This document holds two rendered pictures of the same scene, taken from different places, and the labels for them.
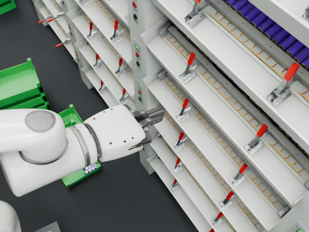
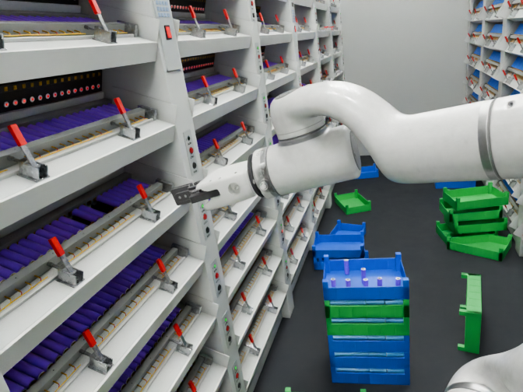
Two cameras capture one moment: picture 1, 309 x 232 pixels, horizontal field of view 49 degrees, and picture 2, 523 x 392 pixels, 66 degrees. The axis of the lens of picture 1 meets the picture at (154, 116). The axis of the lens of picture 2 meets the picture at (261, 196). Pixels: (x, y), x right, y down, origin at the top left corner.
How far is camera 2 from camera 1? 103 cm
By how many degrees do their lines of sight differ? 91
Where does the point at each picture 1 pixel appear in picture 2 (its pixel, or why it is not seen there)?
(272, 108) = (142, 138)
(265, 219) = (195, 264)
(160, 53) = (20, 326)
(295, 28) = (112, 55)
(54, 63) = not seen: outside the picture
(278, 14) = (100, 56)
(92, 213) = not seen: outside the picture
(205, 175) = (159, 382)
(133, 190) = not seen: outside the picture
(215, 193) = (177, 363)
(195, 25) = (44, 173)
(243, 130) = (135, 225)
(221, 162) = (155, 305)
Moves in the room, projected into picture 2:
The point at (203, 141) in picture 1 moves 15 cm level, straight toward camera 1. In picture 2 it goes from (134, 329) to (199, 306)
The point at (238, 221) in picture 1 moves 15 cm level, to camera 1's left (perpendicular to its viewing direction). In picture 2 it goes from (196, 333) to (225, 358)
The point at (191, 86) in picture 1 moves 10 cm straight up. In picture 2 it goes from (87, 273) to (71, 225)
